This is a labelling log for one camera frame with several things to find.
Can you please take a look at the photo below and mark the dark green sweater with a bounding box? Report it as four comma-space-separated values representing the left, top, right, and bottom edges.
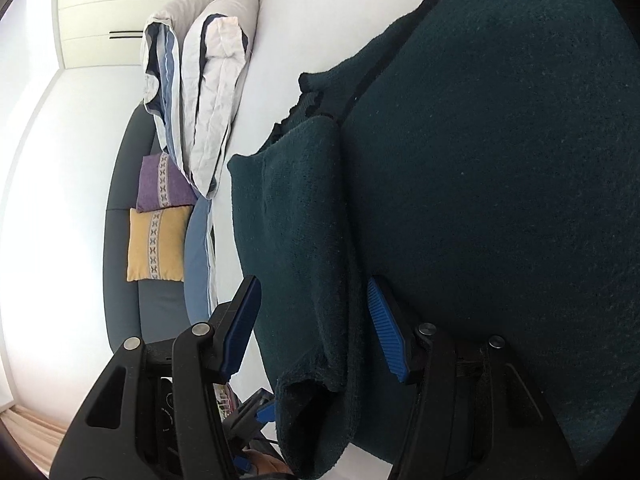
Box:
226, 0, 640, 480

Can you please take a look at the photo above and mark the person's left hand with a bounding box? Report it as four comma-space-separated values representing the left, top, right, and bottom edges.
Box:
244, 448, 293, 476

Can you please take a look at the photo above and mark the dark grey headboard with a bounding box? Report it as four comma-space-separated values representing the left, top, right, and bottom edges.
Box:
103, 105, 189, 350

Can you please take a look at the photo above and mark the blue pillow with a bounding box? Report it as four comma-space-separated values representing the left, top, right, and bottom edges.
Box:
183, 197, 217, 324

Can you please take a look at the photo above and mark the yellow patterned cushion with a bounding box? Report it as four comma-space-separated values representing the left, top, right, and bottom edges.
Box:
126, 206, 193, 282

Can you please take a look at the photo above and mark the purple patterned cushion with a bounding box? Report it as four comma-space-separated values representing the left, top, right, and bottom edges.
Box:
136, 152, 196, 212

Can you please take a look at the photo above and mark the folded beige blue duvet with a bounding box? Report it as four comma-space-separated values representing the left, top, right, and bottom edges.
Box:
141, 0, 259, 198

